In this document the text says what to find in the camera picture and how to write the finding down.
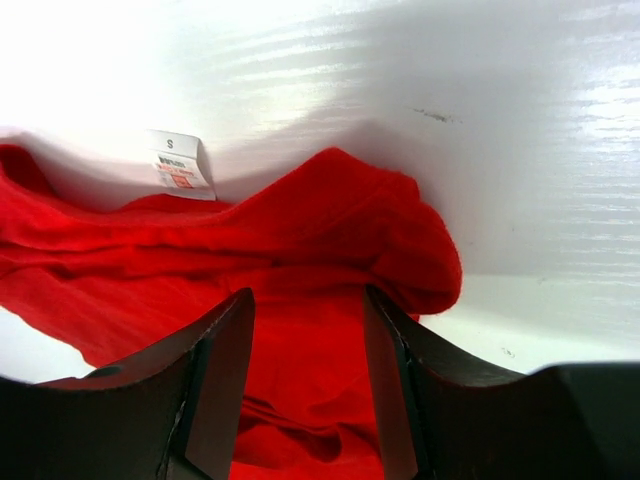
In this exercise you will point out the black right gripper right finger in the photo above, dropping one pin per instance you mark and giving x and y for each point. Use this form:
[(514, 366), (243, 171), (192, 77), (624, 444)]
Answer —
[(443, 413)]

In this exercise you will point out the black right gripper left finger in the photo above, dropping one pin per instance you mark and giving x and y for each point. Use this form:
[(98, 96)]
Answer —
[(169, 411)]

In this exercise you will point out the red t shirt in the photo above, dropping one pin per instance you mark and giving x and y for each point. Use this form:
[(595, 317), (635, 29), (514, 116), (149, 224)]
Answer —
[(109, 284)]

